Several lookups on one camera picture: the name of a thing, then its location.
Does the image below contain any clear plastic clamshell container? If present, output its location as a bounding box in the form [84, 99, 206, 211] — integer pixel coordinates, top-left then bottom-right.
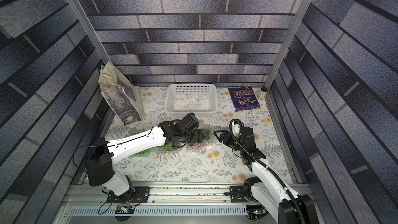
[133, 148, 153, 158]

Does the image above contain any pink grape bunch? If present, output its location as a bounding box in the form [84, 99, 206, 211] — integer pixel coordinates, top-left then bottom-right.
[188, 143, 209, 150]

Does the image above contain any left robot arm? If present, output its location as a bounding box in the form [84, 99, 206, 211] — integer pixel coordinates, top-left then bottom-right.
[84, 121, 209, 196]

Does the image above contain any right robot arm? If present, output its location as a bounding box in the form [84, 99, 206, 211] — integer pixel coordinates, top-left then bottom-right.
[214, 127, 319, 224]

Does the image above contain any white plastic basket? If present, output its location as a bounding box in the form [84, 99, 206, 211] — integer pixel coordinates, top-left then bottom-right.
[165, 84, 218, 115]

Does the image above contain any purple candy bag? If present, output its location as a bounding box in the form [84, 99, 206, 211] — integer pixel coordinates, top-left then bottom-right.
[228, 85, 261, 112]

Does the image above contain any beige tote bag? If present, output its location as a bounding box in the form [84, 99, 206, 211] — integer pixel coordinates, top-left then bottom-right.
[98, 61, 146, 125]

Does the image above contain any black corrugated cable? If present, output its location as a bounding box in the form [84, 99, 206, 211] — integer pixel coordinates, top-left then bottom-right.
[229, 119, 307, 224]

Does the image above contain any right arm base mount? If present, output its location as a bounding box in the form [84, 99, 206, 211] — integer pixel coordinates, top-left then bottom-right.
[228, 186, 257, 203]

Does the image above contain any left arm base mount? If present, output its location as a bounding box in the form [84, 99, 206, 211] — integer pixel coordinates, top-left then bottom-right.
[106, 187, 151, 204]

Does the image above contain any aluminium frame post right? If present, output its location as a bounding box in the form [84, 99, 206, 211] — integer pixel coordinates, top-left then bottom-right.
[264, 0, 312, 89]

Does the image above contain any aluminium frame post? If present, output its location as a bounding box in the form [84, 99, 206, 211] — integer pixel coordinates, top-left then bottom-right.
[66, 0, 110, 64]
[264, 0, 312, 89]

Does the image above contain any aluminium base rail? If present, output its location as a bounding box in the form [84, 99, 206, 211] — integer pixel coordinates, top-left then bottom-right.
[52, 181, 324, 224]

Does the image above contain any aluminium frame post left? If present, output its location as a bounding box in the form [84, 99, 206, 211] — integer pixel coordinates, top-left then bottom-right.
[66, 0, 110, 64]

